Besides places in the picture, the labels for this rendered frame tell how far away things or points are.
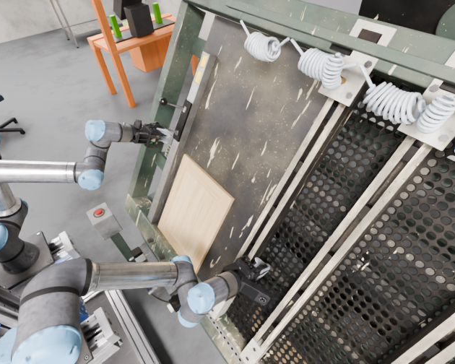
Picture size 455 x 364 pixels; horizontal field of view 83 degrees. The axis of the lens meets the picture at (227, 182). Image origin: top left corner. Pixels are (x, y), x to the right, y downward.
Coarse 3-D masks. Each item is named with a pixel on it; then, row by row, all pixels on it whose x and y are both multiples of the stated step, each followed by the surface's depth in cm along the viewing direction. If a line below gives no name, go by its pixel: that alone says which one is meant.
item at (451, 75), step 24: (288, 24) 61; (312, 24) 57; (264, 48) 71; (312, 48) 64; (360, 48) 51; (384, 48) 48; (312, 72) 63; (432, 72) 44; (384, 96) 53; (408, 96) 51
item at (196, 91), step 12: (204, 72) 113; (192, 84) 118; (204, 84) 117; (192, 96) 119; (192, 108) 121; (192, 120) 125; (180, 144) 129; (168, 156) 134; (180, 156) 134; (168, 168) 135; (168, 180) 138; (156, 192) 144; (156, 204) 145; (156, 216) 150
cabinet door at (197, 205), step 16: (192, 160) 126; (176, 176) 134; (192, 176) 126; (208, 176) 118; (176, 192) 135; (192, 192) 127; (208, 192) 119; (224, 192) 112; (176, 208) 136; (192, 208) 128; (208, 208) 120; (224, 208) 113; (160, 224) 147; (176, 224) 137; (192, 224) 128; (208, 224) 120; (176, 240) 138; (192, 240) 129; (208, 240) 121; (192, 256) 130
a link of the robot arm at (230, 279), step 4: (224, 272) 84; (228, 272) 83; (224, 276) 81; (228, 276) 81; (232, 276) 82; (228, 280) 80; (232, 280) 81; (236, 280) 82; (228, 284) 79; (232, 284) 80; (236, 284) 81; (232, 288) 80; (236, 288) 81; (232, 292) 80
